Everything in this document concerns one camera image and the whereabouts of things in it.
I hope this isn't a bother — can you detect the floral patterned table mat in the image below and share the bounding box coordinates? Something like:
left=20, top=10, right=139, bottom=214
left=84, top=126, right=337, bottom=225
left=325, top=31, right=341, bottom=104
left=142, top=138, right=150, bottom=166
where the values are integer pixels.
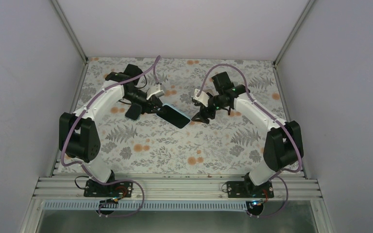
left=57, top=57, right=304, bottom=176

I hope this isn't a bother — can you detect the grey slotted cable duct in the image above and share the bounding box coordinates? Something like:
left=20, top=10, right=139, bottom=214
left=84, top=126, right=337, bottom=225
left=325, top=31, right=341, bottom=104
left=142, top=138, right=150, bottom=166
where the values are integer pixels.
left=43, top=200, right=247, bottom=212

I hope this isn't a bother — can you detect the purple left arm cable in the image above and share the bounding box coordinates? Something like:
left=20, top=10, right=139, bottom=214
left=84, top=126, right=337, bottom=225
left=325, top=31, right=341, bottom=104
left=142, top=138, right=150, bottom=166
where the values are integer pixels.
left=59, top=55, right=161, bottom=218

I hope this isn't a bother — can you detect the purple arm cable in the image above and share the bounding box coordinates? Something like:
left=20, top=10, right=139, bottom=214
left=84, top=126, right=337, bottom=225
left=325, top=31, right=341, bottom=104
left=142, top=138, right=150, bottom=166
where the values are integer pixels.
left=59, top=55, right=161, bottom=218
left=199, top=63, right=303, bottom=218

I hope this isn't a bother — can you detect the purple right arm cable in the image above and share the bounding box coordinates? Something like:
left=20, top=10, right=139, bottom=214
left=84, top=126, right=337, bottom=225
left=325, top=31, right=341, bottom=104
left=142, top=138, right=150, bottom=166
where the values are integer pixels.
left=199, top=63, right=303, bottom=218

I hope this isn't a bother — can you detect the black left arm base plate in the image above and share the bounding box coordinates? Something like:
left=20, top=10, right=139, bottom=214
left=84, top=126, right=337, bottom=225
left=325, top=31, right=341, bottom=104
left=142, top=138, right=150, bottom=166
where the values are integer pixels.
left=83, top=180, right=133, bottom=198

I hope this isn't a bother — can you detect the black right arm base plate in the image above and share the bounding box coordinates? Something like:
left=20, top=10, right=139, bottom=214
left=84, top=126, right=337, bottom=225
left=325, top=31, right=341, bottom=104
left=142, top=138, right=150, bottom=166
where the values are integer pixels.
left=225, top=181, right=274, bottom=199

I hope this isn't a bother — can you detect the black phone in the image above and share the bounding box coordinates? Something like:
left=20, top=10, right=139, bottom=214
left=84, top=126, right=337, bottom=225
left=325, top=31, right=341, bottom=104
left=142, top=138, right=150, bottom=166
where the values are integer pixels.
left=125, top=103, right=142, bottom=120

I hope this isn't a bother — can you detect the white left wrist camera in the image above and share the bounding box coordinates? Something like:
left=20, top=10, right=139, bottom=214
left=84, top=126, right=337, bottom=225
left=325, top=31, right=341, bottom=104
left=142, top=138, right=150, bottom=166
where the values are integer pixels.
left=146, top=83, right=166, bottom=100

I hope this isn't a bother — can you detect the aluminium mounting rail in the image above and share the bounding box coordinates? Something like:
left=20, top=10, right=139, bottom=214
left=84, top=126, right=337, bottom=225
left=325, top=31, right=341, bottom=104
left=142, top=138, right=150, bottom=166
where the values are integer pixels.
left=33, top=173, right=322, bottom=201

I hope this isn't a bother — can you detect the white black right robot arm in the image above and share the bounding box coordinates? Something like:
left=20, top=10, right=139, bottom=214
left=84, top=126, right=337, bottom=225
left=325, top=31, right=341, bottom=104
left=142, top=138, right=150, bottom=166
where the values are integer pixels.
left=192, top=72, right=304, bottom=198

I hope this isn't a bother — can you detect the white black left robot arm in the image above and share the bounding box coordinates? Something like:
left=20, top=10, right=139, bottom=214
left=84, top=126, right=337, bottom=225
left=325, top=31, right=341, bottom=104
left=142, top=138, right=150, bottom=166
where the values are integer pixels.
left=59, top=64, right=165, bottom=197

